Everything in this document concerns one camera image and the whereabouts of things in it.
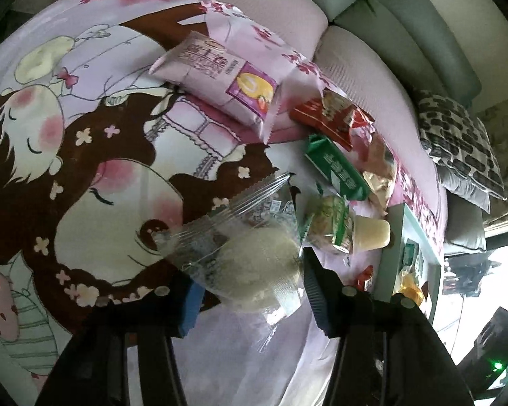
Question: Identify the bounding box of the printed cartoon blanket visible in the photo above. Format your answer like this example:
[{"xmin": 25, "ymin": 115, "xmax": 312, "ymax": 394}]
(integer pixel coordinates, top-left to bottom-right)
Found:
[{"xmin": 0, "ymin": 0, "xmax": 449, "ymax": 406}]

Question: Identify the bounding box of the beige snack packet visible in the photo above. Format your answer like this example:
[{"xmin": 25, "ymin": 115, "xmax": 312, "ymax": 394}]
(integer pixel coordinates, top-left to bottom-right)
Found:
[{"xmin": 362, "ymin": 133, "xmax": 396, "ymax": 214}]

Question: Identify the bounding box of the teal cardboard tray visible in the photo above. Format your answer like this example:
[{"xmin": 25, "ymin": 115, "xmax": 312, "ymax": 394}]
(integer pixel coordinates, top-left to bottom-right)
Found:
[{"xmin": 373, "ymin": 203, "xmax": 443, "ymax": 318}]

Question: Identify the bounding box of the green lidded snack cup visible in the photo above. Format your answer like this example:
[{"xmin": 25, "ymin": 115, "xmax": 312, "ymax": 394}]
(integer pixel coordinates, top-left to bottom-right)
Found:
[{"xmin": 298, "ymin": 195, "xmax": 356, "ymax": 254}]

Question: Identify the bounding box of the pink snack packet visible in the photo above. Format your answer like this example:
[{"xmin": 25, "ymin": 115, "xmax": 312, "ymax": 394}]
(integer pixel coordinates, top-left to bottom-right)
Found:
[{"xmin": 148, "ymin": 30, "xmax": 284, "ymax": 144}]

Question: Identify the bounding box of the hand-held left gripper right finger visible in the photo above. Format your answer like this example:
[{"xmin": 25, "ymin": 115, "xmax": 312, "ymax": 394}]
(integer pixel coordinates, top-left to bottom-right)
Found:
[{"xmin": 302, "ymin": 246, "xmax": 475, "ymax": 406}]

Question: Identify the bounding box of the white jelly cup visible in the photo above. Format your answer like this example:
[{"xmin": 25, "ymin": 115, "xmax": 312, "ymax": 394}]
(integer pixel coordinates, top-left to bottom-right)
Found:
[{"xmin": 351, "ymin": 215, "xmax": 391, "ymax": 252}]

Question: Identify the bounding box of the grey and pink sofa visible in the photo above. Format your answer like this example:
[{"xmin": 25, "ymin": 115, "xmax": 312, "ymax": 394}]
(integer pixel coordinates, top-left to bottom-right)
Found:
[{"xmin": 8, "ymin": 0, "xmax": 487, "ymax": 254}]

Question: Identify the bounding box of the yellow snack packet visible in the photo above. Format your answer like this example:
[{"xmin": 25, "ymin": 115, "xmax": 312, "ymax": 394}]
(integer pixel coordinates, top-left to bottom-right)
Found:
[{"xmin": 394, "ymin": 273, "xmax": 426, "ymax": 307}]

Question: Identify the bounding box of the dark grey pillow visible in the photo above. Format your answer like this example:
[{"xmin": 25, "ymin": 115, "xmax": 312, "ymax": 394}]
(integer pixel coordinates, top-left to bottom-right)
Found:
[{"xmin": 436, "ymin": 165, "xmax": 492, "ymax": 214}]

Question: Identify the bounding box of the small red candy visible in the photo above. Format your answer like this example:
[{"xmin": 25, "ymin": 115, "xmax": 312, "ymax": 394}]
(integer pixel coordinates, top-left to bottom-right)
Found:
[{"xmin": 351, "ymin": 264, "xmax": 375, "ymax": 292}]

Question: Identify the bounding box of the black spotted pillow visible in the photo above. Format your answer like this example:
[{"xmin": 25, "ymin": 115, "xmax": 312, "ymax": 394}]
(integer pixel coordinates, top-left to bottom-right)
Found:
[{"xmin": 415, "ymin": 89, "xmax": 506, "ymax": 201}]

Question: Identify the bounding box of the red snack packet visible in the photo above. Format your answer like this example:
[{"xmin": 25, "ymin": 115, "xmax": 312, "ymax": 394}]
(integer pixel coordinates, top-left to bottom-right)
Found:
[{"xmin": 289, "ymin": 89, "xmax": 375, "ymax": 151}]

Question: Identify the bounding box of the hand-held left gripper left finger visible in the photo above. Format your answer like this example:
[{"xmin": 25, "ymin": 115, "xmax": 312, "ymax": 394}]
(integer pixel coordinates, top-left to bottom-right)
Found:
[{"xmin": 34, "ymin": 271, "xmax": 206, "ymax": 406}]

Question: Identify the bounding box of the clear bag with white bun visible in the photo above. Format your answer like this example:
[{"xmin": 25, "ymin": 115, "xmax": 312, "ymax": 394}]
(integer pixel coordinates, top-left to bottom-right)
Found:
[{"xmin": 152, "ymin": 171, "xmax": 312, "ymax": 354}]

